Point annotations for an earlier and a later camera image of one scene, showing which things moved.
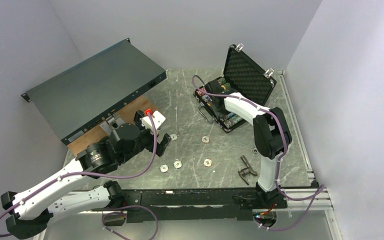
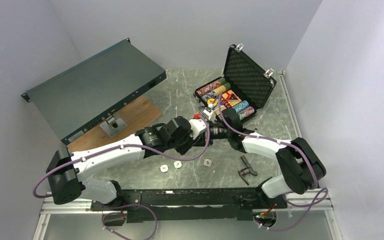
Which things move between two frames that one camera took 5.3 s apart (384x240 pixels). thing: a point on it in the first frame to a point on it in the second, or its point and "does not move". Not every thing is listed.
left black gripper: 160,147 to 190,142
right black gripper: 220,113 to 209,133
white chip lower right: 207,162 does not move
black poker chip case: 241,75 does not move
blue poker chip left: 164,168 does not move
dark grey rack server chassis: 75,101 does not move
